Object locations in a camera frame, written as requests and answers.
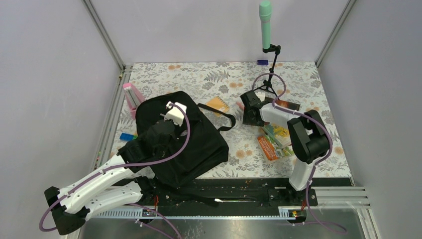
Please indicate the small blue box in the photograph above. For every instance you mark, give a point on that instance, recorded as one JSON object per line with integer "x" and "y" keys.
{"x": 262, "y": 62}

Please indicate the dark cover book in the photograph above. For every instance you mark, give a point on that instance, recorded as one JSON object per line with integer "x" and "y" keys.
{"x": 282, "y": 103}

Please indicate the black microphone tripod stand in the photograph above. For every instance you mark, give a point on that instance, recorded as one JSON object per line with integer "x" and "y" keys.
{"x": 267, "y": 84}

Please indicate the pink metronome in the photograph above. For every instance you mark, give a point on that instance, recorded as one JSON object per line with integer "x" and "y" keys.
{"x": 133, "y": 97}

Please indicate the yellow green children book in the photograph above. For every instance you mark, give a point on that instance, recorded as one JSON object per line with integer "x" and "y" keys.
{"x": 277, "y": 134}

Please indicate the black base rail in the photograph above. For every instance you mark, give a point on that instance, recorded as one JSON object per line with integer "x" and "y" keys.
{"x": 227, "y": 197}

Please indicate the colourful toy block train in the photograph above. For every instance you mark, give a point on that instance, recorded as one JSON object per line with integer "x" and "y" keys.
{"x": 127, "y": 137}

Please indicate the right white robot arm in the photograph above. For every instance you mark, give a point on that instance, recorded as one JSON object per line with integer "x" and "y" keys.
{"x": 309, "y": 137}

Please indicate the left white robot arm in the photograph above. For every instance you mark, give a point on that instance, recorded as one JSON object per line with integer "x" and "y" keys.
{"x": 109, "y": 186}

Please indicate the floral table mat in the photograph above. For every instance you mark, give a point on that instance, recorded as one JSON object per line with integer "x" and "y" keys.
{"x": 296, "y": 82}

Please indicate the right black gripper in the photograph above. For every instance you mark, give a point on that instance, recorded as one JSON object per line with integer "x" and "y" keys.
{"x": 247, "y": 119}

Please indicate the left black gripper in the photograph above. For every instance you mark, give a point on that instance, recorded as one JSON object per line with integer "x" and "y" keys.
{"x": 169, "y": 116}

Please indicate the orange cover booklet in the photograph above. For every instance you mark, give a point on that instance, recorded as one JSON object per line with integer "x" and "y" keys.
{"x": 272, "y": 151}

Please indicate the black fabric student bag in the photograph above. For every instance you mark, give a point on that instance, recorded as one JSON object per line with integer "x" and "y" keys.
{"x": 205, "y": 149}

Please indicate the green microphone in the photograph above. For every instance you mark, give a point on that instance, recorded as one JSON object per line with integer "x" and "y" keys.
{"x": 265, "y": 12}

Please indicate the orange spiral notebook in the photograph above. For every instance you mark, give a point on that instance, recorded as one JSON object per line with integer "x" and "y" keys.
{"x": 219, "y": 104}

